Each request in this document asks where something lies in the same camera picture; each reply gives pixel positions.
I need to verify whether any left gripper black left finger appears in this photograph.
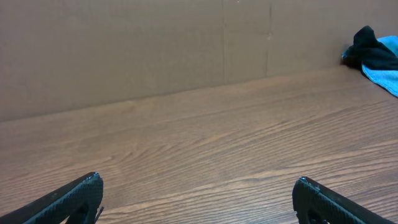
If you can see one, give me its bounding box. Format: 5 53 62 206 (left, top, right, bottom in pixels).
1 172 104 224

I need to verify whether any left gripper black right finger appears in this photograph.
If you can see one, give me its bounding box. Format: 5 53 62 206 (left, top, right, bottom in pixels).
292 177 394 224

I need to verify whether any light blue t-shirt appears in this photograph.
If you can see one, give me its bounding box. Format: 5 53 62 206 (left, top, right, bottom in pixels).
341 35 398 98

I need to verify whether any black garment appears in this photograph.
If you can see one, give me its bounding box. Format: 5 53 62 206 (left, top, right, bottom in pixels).
342 26 397 70

